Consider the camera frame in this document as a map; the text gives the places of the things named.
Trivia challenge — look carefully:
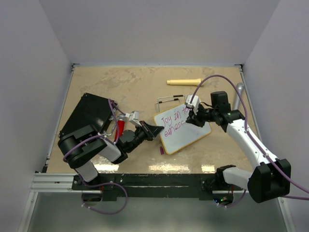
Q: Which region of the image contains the black hard case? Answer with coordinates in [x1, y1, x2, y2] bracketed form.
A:
[59, 93, 112, 137]

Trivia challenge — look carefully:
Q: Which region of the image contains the red toy microphone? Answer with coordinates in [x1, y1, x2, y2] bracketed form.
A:
[114, 115, 126, 141]

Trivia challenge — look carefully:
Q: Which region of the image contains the silver toy microphone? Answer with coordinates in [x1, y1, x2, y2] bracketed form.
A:
[232, 83, 245, 110]

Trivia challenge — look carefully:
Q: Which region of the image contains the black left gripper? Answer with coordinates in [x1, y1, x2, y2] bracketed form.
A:
[127, 120, 164, 153]

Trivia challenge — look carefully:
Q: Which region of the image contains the yellow framed whiteboard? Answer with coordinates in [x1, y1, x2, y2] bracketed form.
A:
[153, 104, 211, 155]

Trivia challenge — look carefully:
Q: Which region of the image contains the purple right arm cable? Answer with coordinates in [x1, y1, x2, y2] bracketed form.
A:
[190, 74, 309, 208]

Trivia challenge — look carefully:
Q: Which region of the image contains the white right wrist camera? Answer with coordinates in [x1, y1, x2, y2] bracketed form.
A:
[185, 95, 200, 115]

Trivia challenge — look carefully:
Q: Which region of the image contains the cream toy microphone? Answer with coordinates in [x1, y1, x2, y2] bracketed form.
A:
[167, 78, 202, 86]

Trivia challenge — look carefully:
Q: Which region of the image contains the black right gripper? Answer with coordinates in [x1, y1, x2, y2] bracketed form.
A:
[186, 103, 218, 128]

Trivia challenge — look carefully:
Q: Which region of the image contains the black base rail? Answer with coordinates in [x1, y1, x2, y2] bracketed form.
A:
[72, 174, 231, 201]

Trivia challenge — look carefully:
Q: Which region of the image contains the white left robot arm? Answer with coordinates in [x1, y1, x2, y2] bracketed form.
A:
[57, 121, 164, 189]

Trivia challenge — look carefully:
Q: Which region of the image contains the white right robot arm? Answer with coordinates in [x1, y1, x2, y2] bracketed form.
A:
[185, 91, 291, 203]

